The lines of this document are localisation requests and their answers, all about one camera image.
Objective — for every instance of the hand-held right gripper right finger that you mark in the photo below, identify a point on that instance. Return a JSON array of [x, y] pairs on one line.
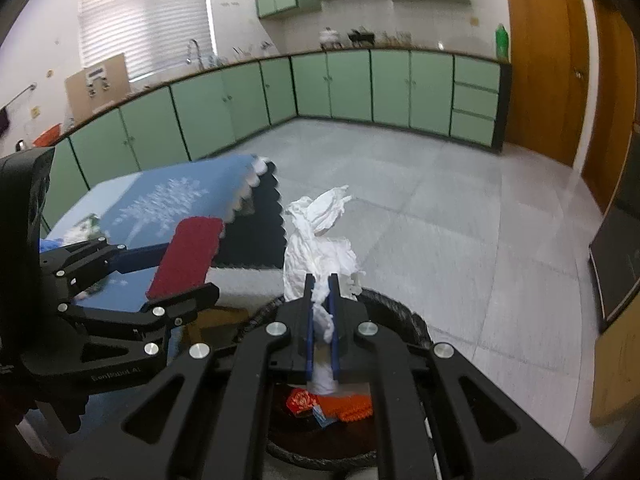
[[336, 340]]

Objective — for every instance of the metal towel bar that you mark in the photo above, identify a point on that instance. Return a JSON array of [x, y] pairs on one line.
[[20, 94]]

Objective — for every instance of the blue plastic bag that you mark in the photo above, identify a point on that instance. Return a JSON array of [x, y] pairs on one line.
[[48, 245]]

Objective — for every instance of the white cooking pot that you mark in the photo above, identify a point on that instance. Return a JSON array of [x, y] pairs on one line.
[[330, 38]]

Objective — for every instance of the orange foam net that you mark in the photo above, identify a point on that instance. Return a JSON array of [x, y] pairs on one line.
[[350, 406]]

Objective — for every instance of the red wrapper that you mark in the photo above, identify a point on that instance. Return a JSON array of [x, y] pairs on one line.
[[300, 401]]

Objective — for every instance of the white window blind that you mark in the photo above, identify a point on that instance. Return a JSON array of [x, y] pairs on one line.
[[145, 20]]

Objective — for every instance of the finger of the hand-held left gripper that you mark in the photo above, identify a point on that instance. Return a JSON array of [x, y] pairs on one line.
[[150, 315], [145, 256]]

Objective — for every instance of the cardboard box on counter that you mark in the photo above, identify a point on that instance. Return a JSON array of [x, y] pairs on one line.
[[115, 75]]

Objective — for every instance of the blue tree print tablecloth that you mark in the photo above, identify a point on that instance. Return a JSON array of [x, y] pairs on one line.
[[165, 185]]

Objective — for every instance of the green bottle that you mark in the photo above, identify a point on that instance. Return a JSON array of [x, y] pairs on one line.
[[502, 42]]

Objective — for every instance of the black bagged waste bin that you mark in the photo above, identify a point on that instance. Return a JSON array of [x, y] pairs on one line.
[[405, 317]]

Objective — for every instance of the white tissue paper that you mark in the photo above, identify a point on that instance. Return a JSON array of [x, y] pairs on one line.
[[310, 250]]

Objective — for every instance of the black glass cabinet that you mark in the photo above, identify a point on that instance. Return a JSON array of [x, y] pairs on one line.
[[620, 260]]

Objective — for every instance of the metal faucet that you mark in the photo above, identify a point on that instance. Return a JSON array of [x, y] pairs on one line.
[[192, 50]]

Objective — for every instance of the green base cabinets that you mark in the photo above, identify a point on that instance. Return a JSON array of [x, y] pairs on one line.
[[350, 90]]

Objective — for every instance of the wooden door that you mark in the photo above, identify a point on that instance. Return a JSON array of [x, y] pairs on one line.
[[545, 60], [607, 110]]

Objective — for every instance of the brown cardboard box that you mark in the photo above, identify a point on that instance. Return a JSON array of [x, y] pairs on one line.
[[617, 375]]

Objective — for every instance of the metal kettle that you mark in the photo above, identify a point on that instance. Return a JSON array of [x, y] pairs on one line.
[[21, 145]]

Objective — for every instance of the dark towel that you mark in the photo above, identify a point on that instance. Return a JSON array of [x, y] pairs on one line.
[[4, 120]]

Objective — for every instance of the black wok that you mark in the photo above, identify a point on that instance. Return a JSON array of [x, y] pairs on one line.
[[361, 37]]

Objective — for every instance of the orange basket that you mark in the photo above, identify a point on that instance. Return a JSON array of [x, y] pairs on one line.
[[47, 136]]

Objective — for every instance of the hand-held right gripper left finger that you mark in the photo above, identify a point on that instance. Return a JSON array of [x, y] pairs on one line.
[[309, 340]]

